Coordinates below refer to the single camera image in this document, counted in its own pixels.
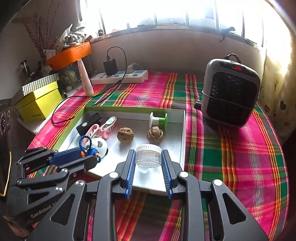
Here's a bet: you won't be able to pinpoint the grey black space heater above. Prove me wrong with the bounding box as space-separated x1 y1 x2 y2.
194 54 260 127

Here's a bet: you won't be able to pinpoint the metal framed glass pot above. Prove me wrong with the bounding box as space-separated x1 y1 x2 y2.
17 60 33 82

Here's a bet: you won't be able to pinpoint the striped box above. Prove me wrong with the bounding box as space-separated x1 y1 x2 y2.
21 74 60 96

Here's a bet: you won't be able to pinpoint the clear jar white lid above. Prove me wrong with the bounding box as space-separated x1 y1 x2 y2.
136 144 162 168

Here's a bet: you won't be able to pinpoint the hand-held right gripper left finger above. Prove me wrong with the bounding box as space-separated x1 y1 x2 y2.
26 149 137 241

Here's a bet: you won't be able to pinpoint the clear storage bin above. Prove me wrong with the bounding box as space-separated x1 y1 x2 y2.
58 65 85 96

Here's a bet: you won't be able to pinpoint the cream cosmetic tube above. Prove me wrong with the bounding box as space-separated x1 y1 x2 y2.
77 58 94 96

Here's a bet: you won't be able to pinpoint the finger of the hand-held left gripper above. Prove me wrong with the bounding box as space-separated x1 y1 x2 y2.
16 148 97 174
14 157 98 193

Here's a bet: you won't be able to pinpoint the cream heart print curtain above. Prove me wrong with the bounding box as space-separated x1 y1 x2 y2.
259 14 296 139

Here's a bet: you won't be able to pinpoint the black charger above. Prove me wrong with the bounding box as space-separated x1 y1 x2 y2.
103 59 117 76

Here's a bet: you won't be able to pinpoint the dried branches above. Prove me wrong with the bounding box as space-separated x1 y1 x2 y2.
23 14 57 61

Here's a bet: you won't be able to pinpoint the yellow box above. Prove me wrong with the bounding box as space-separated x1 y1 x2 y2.
16 81 63 123

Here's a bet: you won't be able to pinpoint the plaid blanket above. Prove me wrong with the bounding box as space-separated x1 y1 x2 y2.
27 71 289 241

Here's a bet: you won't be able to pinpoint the black bike light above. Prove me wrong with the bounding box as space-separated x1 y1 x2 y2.
77 113 103 135

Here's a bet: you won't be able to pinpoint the green and white spool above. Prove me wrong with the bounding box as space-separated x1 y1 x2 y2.
149 112 168 127

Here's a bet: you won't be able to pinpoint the black window latch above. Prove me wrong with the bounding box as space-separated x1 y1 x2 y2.
220 27 236 43

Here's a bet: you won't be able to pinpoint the pink clip with oval top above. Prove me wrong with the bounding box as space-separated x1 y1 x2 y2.
98 116 117 139

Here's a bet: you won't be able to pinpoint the blue cord keychain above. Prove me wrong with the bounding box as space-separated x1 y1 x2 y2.
79 135 101 163

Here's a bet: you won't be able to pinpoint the orange tray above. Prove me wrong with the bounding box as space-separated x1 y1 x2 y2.
46 42 92 70

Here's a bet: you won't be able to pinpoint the brown walnut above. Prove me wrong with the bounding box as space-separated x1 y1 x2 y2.
147 126 165 142
117 127 134 143

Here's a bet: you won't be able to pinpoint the green and white cardboard box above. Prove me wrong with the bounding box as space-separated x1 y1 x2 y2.
52 105 186 193

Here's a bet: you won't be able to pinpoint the dark patterned panel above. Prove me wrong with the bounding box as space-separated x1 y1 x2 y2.
0 98 15 200

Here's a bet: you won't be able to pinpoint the crumpled paper bundle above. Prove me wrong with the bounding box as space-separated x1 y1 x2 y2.
59 23 92 48

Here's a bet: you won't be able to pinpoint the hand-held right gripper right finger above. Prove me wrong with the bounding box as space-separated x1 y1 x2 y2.
161 149 270 241

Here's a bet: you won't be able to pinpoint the black charger cable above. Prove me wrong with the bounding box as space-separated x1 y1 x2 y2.
52 46 127 127

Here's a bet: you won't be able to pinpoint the white power strip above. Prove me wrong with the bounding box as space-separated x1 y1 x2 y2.
91 69 149 85

